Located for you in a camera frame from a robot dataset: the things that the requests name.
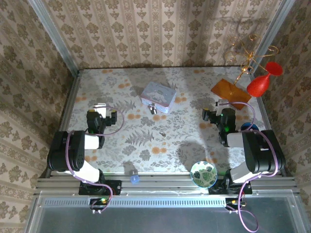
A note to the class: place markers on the aluminium extrusion table frame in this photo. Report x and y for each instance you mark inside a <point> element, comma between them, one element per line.
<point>170,184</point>

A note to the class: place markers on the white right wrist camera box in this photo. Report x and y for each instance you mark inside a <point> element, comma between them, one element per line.
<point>222,103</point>

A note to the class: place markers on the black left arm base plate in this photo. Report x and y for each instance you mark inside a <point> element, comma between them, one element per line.
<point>114,187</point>

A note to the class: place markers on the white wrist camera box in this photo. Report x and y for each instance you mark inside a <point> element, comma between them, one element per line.
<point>100,109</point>
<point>222,103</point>

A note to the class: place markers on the floral patterned table sheet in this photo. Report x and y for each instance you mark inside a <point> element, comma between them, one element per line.
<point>170,145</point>

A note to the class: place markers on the blue round dish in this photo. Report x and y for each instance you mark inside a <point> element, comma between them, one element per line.
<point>247,126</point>

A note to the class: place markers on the green leaf pattern bowl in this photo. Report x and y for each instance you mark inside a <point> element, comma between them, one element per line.
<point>203,174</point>

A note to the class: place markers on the small blue cap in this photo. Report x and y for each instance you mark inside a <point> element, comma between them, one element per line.
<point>134,179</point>

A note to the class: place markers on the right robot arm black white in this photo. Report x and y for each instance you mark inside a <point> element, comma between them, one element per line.
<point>262,155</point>

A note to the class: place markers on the grey metal sheet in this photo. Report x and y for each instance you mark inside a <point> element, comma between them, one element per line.
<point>158,218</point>

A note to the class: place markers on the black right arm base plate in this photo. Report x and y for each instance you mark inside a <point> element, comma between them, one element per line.
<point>246,190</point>

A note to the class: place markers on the small silver padlock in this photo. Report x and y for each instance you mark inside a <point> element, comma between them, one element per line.
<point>153,109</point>

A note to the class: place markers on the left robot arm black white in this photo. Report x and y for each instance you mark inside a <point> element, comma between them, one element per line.
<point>63,155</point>

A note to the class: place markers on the red plastic wine glass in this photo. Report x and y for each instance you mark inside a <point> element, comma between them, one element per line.
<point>258,85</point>

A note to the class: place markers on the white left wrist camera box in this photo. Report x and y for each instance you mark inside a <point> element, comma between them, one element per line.
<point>100,109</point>

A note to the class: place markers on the pastel cartoon tin box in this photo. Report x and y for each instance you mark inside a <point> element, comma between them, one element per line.
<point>159,94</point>

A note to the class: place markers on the small black electronics box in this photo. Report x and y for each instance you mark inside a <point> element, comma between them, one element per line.
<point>233,204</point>
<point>98,204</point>

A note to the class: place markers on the aluminium corner post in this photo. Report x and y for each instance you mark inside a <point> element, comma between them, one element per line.
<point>54,36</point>
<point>274,31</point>

